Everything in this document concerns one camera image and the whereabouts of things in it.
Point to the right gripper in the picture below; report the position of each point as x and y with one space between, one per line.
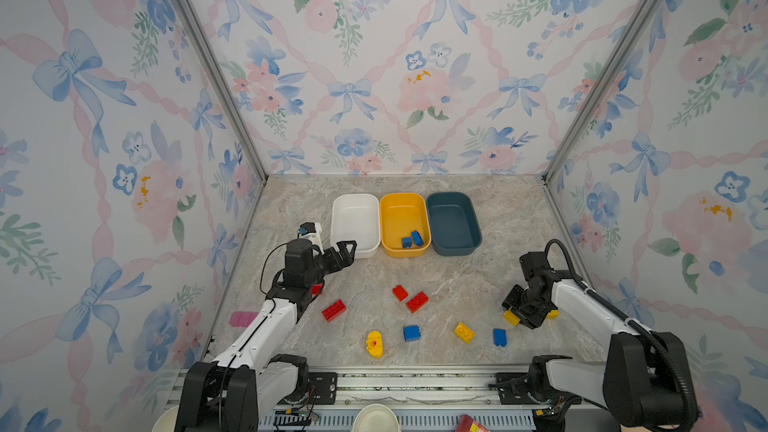
530 319

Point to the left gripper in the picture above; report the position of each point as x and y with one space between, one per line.
336 265

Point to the yellow lego brick cube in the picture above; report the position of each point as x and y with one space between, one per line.
510 317

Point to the white plastic container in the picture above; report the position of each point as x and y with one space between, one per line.
357 217

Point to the yellow plastic container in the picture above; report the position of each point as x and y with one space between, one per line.
400 214

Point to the dark teal plastic container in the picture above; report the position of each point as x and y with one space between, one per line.
453 223

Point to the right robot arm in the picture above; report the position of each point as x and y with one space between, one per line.
645 380

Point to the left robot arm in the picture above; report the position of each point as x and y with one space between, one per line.
232 391

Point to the long red lego brick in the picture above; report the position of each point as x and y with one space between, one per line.
333 311

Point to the small red lego brick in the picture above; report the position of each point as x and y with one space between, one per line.
400 293

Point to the yellow lego brick flat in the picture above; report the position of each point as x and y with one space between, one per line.
464 333

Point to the yellow duck lego piece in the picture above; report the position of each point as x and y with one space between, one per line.
374 344

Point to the pink lego brick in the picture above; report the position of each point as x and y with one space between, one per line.
242 319

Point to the red packet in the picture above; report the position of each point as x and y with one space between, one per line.
467 424

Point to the white bowl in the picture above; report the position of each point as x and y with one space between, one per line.
376 418

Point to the paper cup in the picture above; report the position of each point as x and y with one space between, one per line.
167 421

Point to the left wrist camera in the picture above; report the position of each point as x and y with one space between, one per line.
311 231

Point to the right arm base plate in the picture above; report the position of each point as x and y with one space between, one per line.
530 388

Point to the aluminium mounting rail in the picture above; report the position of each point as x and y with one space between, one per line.
437 386

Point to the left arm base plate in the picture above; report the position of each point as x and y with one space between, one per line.
320 388

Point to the left aluminium corner post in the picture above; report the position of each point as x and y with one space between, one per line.
211 68

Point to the aluminium corner post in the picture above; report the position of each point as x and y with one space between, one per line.
211 68
639 20

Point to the right aluminium corner post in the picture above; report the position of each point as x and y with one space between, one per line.
639 20

